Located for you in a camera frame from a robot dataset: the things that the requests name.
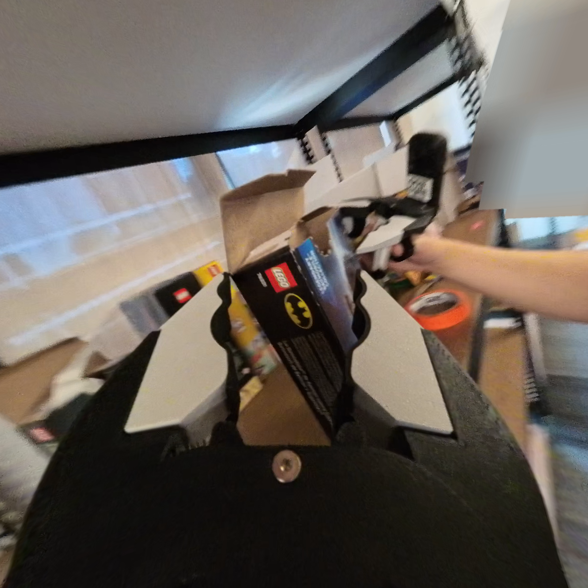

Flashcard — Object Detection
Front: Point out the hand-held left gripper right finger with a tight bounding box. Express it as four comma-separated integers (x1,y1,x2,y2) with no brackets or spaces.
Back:
337,271,456,435

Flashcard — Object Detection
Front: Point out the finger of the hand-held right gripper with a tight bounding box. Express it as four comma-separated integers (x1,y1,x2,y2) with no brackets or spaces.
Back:
339,206,383,238

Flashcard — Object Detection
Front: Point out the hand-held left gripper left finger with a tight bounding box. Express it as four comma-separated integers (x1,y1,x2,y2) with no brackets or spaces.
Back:
124,273,240,449

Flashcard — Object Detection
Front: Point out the orange tape roll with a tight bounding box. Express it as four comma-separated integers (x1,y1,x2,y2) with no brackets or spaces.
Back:
404,288,472,331

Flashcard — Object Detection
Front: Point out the black bat logo box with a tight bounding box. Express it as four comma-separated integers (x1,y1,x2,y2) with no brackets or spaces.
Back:
220,169,369,442

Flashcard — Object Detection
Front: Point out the person's right forearm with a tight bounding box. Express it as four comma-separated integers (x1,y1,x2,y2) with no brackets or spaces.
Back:
432,236,588,323

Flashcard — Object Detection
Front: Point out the person's right hand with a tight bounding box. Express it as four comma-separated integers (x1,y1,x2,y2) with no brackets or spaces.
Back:
390,233,443,277

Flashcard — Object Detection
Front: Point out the black box yellow logo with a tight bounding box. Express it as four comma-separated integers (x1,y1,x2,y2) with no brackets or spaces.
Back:
154,272,204,318

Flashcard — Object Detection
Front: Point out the open brown cardboard box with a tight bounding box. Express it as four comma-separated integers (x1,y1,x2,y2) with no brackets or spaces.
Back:
0,337,88,423

